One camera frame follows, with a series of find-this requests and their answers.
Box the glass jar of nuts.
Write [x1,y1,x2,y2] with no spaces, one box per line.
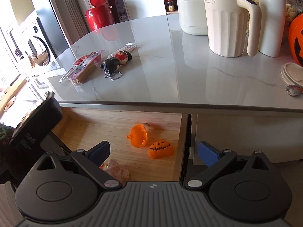
[246,0,302,42]

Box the cream mug lid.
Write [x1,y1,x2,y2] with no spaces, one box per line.
[280,63,303,88]

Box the red trash bin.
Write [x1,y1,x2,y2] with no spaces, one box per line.
[85,0,115,31]

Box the orange pumpkin bucket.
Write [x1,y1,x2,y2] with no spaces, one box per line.
[288,12,303,66]

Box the biscuit stick snack pack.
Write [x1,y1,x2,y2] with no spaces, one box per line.
[59,50,104,85]

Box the wooden drawer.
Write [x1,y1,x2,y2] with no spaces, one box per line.
[53,108,188,181]

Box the white washing machine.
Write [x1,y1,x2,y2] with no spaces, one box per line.
[1,11,61,75]

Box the metal spoon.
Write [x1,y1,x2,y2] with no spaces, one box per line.
[286,85,303,96]

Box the black red figurine keychain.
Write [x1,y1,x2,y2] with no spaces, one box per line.
[100,51,133,80]

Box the white round tissue container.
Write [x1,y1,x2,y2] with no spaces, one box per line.
[177,0,208,36]

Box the orange pumpkin shell hollow half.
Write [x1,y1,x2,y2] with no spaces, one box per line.
[126,124,148,148]

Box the orange jack-o-lantern face half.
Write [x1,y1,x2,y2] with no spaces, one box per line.
[148,139,174,159]

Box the small brown jar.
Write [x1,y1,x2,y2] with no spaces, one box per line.
[166,0,175,12]

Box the cream ribbed mug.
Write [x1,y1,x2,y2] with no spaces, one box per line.
[204,0,261,58]

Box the pink white striped stick packet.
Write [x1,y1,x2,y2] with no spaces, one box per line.
[110,43,139,56]

